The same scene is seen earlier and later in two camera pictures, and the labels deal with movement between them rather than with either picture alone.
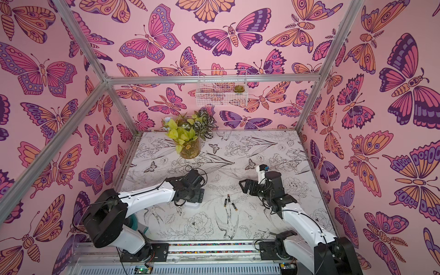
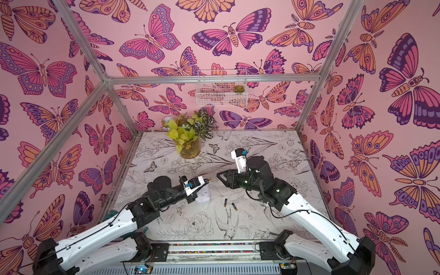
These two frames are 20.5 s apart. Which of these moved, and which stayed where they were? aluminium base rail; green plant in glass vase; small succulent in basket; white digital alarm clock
Moved: white digital alarm clock
Stayed: green plant in glass vase; aluminium base rail; small succulent in basket
